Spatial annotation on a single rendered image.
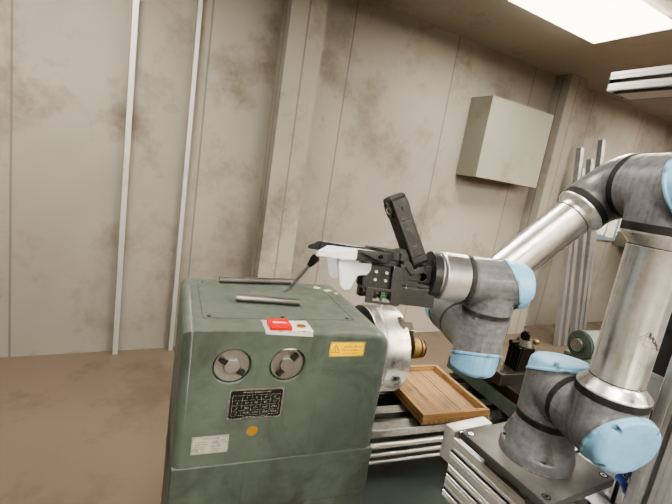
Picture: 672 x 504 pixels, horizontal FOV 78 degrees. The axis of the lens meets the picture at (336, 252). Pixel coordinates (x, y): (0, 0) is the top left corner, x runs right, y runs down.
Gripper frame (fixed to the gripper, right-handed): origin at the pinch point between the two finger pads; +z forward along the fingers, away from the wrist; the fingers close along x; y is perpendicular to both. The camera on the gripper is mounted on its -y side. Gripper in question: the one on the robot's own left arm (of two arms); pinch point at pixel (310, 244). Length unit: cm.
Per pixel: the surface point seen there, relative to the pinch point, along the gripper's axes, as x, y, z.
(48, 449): 171, 136, 112
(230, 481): 52, 71, 9
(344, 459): 60, 67, -24
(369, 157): 338, -76, -71
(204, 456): 49, 63, 17
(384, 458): 79, 77, -43
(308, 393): 53, 45, -9
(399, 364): 71, 40, -41
